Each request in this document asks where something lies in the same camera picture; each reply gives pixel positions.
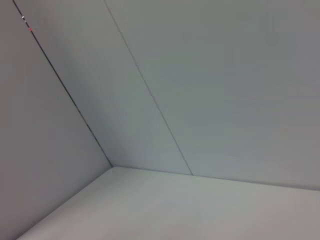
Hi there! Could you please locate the small red white background object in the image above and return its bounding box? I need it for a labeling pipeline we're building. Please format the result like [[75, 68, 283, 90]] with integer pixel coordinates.
[[21, 15, 34, 32]]

